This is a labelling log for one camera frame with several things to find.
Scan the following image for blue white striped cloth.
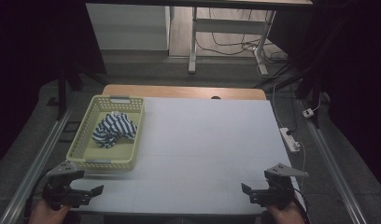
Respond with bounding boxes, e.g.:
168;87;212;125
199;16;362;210
92;111;138;149

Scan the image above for black stand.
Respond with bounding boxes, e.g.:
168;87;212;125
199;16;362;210
55;62;69;121

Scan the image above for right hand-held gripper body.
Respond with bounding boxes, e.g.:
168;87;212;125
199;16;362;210
249;162;310;209

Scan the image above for white power strip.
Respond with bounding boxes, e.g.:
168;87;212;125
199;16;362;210
278;127;302;154

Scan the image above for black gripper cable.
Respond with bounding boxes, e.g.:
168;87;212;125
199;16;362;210
291;195;311;224
22;172;50;222

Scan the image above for wooden table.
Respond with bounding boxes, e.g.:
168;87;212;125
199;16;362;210
101;84;268;101

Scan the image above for white cabinet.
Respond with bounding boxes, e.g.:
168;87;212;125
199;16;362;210
85;3;171;52

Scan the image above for white power strip cable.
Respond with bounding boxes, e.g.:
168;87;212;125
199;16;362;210
298;141;307;191

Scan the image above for person's left hand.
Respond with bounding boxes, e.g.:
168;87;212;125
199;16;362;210
28;199;72;224

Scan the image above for aluminium rail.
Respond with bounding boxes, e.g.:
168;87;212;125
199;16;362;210
298;98;369;224
0;101;75;224

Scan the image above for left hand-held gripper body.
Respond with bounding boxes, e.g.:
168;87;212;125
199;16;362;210
42;160;92;210

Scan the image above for yellow plastic basket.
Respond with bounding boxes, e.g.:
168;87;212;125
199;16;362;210
65;94;146;172

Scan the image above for black floor cables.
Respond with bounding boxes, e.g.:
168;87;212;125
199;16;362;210
194;7;289;63

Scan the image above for white table cover sheet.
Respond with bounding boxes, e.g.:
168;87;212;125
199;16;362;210
66;97;304;216

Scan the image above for white-legged desk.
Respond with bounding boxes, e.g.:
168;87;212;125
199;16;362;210
166;0;314;77

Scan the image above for person's right hand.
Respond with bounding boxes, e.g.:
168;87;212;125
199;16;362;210
266;200;305;224

